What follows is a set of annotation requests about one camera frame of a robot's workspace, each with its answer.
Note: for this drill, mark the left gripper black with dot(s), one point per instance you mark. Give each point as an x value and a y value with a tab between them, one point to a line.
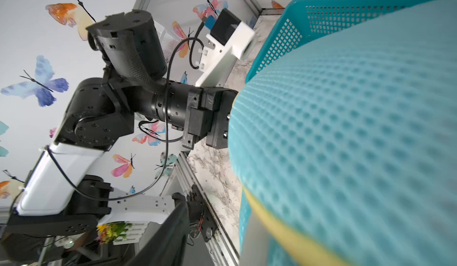
208	113

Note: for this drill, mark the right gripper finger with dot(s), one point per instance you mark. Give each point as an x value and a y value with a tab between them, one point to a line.
167	246

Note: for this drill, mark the teal mesh laundry bag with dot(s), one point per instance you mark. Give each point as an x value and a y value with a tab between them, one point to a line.
350	134

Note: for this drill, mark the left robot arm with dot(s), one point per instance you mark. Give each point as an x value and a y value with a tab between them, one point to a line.
60	198

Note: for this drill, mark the teal plastic basket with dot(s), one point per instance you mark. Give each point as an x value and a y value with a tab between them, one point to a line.
321	19

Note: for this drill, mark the aluminium front rail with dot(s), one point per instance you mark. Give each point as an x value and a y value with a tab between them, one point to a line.
207	182

